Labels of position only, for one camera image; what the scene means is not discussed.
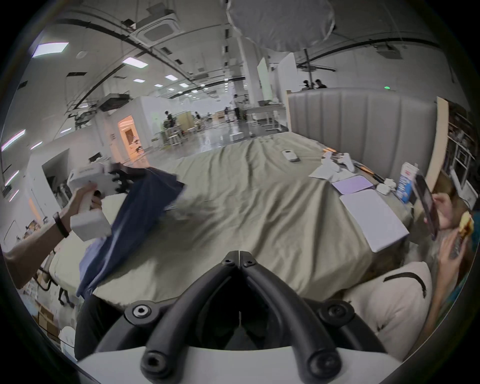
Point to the dark blue shirt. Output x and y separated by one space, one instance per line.
138 213

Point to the brown cartons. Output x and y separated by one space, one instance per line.
47 319

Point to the person's legs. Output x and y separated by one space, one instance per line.
93 322

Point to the wooden shelf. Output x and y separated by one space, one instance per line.
459 142

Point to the spare white hand-held gripper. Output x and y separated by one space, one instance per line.
341 160

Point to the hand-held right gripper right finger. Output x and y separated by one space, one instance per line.
270 296

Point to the white box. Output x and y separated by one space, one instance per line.
237 137

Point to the large white flat sheet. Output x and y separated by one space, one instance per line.
375 219

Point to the blue and white carton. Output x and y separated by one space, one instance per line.
407 183

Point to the grey padded headboard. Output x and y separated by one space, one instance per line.
360 123

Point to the group of people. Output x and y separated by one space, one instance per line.
315 84

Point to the purple tablet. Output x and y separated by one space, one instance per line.
354 186

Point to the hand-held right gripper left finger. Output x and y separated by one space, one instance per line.
210 296

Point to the small white device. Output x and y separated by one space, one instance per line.
290 155

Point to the bed with beige sheet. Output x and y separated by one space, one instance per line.
262 210

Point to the small white case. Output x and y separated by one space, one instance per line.
386 186

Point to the person's left hand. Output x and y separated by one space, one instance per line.
83 204

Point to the person's left forearm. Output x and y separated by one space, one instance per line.
33 249

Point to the white table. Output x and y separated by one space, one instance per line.
267 108

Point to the white paper sheet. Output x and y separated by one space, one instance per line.
323 173

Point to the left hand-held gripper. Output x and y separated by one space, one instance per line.
88 176

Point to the white softbox lamp on stand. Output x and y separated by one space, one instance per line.
281 22

